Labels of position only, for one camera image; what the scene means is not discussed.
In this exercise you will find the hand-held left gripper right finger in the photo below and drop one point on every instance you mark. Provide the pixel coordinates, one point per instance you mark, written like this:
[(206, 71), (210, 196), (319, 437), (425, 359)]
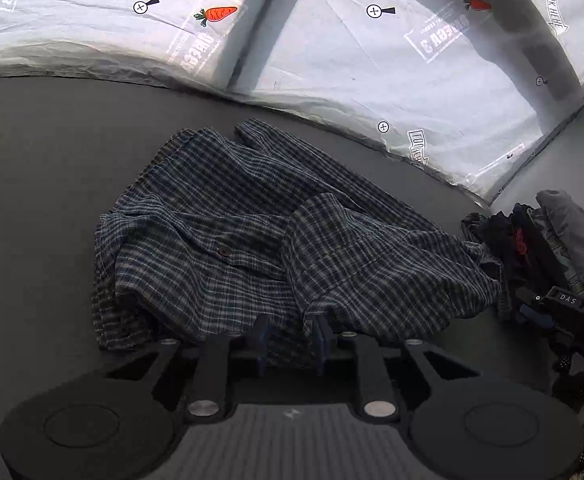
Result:
[(322, 345)]

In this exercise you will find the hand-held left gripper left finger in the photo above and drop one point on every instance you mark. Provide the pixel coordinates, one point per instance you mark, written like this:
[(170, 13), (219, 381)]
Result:
[(261, 342)]

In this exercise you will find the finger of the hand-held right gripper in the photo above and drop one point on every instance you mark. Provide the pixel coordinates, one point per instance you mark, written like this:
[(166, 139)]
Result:
[(527, 312)]

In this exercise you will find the blue plaid button shirt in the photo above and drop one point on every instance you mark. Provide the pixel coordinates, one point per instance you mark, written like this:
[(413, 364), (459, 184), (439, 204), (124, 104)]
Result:
[(252, 240)]

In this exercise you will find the black garment red print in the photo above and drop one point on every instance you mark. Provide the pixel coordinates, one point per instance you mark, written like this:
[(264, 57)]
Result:
[(519, 250)]

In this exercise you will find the blue striped garment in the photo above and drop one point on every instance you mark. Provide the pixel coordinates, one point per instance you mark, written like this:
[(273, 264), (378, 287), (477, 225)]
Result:
[(471, 227)]

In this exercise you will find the printed translucent plastic sheet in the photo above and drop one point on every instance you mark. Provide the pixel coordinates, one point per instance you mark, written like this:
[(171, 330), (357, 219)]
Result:
[(351, 55)]

